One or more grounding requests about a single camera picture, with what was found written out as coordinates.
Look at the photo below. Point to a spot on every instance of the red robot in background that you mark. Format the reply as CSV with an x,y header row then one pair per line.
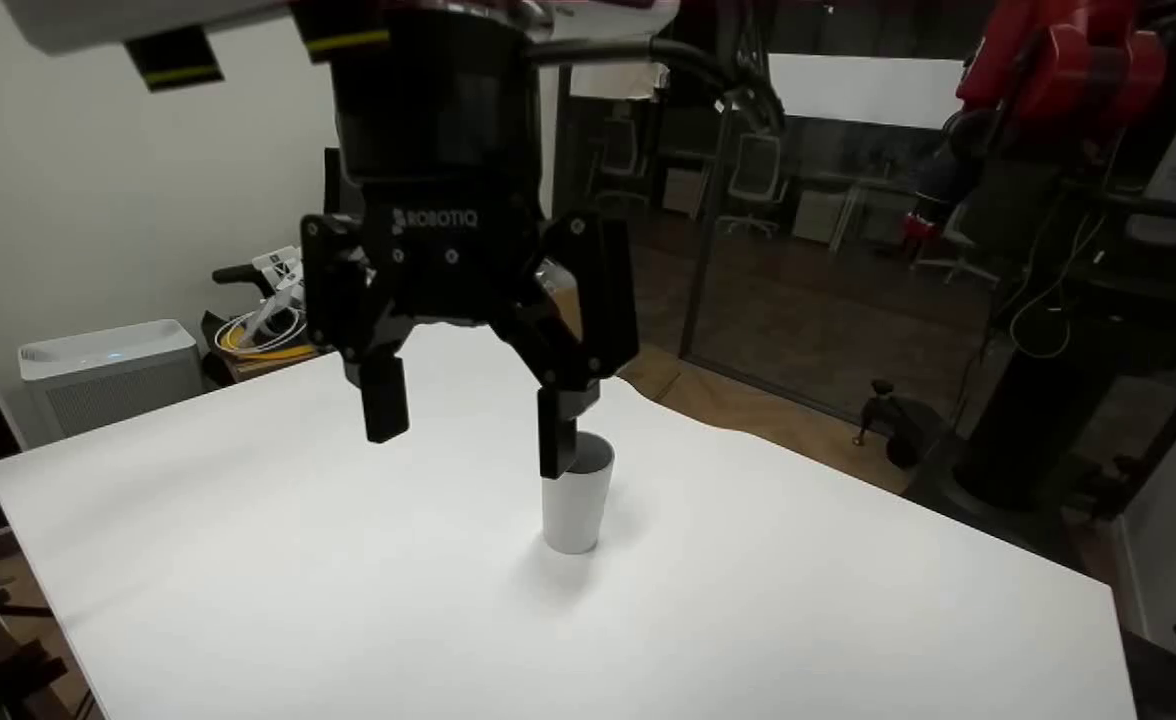
x,y
1047,76

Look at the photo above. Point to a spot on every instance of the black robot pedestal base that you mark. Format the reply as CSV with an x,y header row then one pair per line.
x,y
1011,474

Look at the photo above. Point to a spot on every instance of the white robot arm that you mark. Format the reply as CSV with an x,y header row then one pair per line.
x,y
168,40

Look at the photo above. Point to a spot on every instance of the white mug with dark inside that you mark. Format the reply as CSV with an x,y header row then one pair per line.
x,y
577,496

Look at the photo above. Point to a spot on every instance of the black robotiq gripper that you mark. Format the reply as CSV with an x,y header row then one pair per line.
x,y
437,123

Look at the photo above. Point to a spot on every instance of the white air purifier box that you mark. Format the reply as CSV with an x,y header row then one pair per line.
x,y
110,372

